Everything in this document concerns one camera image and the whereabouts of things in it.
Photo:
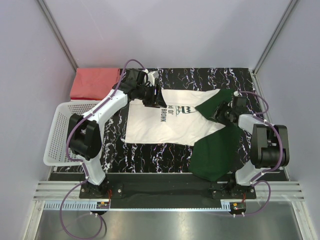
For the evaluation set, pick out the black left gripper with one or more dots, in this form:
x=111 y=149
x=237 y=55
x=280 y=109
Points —
x=155 y=100

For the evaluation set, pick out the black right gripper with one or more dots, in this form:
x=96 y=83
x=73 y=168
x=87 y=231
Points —
x=223 y=106

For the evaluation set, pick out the white and green raglan t-shirt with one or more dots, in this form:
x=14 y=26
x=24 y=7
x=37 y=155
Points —
x=188 y=120

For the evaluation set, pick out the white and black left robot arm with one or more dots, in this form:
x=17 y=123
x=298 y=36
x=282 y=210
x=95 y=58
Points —
x=86 y=131

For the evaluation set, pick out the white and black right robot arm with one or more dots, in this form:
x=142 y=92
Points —
x=269 y=146

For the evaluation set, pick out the folded white t-shirt under stack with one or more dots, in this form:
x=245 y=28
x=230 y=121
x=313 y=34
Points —
x=84 y=100

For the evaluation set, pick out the folded pink t-shirt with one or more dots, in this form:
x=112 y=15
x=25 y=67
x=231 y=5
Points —
x=93 y=83

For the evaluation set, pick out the right small circuit board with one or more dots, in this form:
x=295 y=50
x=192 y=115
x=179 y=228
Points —
x=239 y=206

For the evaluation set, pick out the small circuit board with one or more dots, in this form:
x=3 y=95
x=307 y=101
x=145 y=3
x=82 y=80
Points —
x=103 y=205
x=239 y=206

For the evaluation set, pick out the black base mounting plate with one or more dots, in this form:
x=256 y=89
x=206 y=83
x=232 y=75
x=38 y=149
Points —
x=160 y=188

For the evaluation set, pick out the white perforated plastic basket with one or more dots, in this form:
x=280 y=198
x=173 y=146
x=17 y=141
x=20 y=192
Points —
x=55 y=151

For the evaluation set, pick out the left small circuit board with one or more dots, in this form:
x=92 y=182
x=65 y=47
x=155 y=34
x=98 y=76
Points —
x=103 y=205

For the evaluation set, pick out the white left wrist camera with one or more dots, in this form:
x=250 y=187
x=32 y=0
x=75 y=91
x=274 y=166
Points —
x=152 y=76

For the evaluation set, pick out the left aluminium frame post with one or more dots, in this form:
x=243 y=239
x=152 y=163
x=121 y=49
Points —
x=57 y=33

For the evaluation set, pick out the aluminium frame post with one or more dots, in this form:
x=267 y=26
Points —
x=57 y=33
x=275 y=35

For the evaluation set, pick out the right aluminium frame post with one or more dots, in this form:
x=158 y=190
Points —
x=275 y=35

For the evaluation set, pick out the slotted aluminium front rail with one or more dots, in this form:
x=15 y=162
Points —
x=65 y=195

